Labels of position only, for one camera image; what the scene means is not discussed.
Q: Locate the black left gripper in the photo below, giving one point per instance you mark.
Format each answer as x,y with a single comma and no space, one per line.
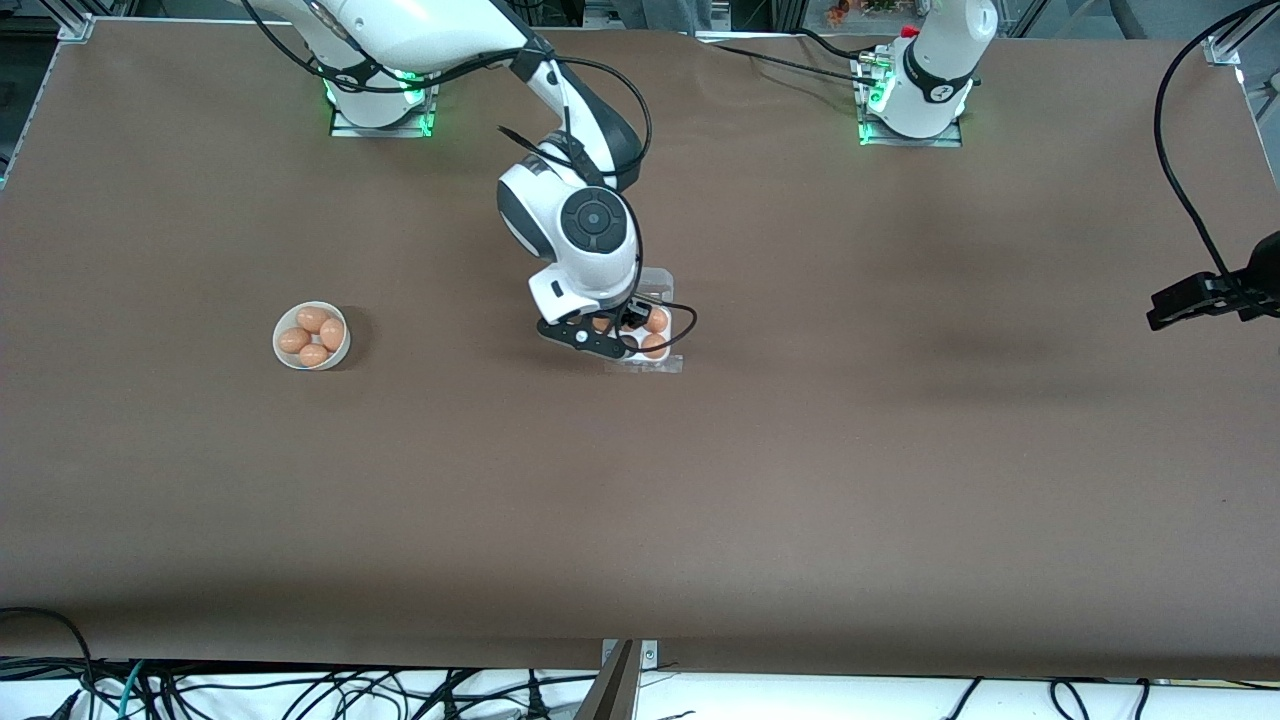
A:
1228,288

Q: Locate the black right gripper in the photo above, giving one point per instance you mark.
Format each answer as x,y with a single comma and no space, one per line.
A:
633,317

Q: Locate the clear plastic egg box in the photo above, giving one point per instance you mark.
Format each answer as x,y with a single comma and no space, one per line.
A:
657,287

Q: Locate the white round bowl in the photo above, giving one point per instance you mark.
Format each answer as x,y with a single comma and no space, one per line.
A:
282,355

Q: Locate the colourful toy pile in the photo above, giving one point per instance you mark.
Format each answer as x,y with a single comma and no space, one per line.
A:
840,12

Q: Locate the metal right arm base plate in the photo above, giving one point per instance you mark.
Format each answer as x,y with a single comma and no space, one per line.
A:
350,130

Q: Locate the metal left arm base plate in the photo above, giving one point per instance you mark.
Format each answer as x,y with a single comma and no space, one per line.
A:
905,142

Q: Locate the metal table edge bracket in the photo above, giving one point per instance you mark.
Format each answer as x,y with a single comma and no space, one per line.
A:
650,655

